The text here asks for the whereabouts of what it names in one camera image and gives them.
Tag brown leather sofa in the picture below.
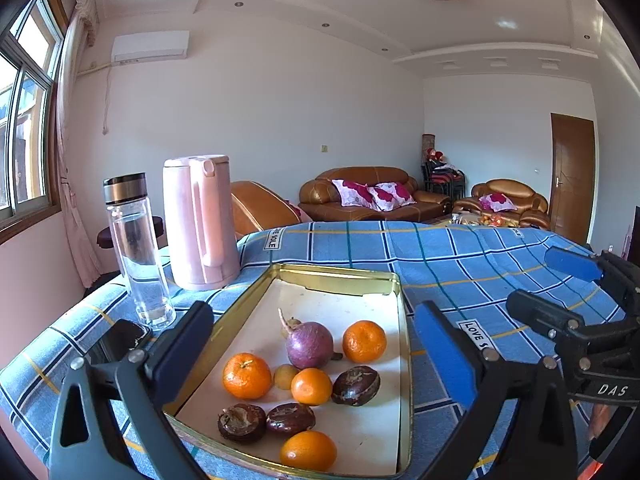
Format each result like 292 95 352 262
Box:
299 166 453 223

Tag window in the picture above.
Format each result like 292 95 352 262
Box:
0 0 68 226

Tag white air conditioner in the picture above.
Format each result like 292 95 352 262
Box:
111 31 191 65

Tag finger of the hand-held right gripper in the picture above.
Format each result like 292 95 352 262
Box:
544 245 640 313
506 289 627 347

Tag brown wooden door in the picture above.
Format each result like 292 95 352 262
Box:
549 112 596 246

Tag blue plaid tablecloth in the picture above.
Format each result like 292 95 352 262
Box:
0 220 640 480

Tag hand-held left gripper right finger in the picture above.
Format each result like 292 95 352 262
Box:
414 301 581 480

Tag clear glass water bottle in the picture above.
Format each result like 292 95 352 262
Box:
103 172 177 332

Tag brown leather armchair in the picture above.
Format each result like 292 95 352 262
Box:
230 180 313 236
452 178 551 231

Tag air conditioner pipe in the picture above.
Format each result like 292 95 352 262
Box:
75 60 118 135

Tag black smartphone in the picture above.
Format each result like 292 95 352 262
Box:
92 319 153 361

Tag gold metal tin box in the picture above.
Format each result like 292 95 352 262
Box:
162 262 413 478

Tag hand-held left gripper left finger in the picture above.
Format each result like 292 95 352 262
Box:
47 301 216 480

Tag dark brown mangosteen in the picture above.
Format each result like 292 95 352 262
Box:
265 403 316 437
217 403 267 444
331 365 381 407

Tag purple round fruit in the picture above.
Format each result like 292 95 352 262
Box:
278 308 334 371

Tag dark round stool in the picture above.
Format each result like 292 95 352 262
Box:
96 216 166 251

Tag small tan longan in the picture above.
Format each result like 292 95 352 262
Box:
273 364 301 391

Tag coffee table with fruit plates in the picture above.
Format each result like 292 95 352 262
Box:
432 211 523 228

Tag stacked chairs with clothes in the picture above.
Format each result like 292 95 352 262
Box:
421 147 467 198

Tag orange mandarin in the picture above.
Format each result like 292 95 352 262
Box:
222 352 272 400
342 320 388 364
290 367 333 407
279 430 338 472

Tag pink electric kettle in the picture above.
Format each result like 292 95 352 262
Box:
162 155 241 291

